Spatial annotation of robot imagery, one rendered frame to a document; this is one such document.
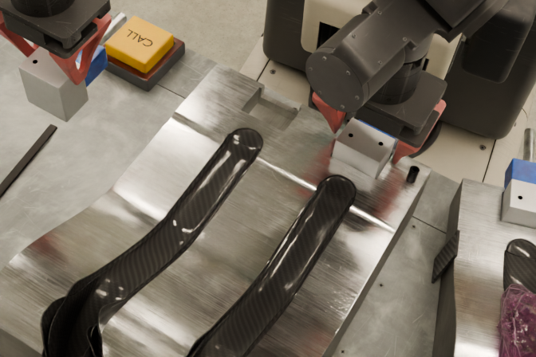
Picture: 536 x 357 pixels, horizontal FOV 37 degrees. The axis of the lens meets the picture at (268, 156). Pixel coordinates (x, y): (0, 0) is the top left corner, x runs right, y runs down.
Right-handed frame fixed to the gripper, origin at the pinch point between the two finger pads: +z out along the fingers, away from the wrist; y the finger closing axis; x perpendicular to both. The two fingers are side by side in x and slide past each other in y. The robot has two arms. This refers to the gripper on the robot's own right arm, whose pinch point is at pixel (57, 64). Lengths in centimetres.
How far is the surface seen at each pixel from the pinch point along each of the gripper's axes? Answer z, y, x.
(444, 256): 11.5, 41.2, 8.3
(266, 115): 8.8, 17.3, 12.2
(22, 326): 1.3, 14.6, -22.6
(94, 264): 2.6, 15.4, -14.7
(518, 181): 6.9, 44.2, 17.8
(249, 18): 96, -34, 102
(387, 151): 3.3, 31.5, 11.0
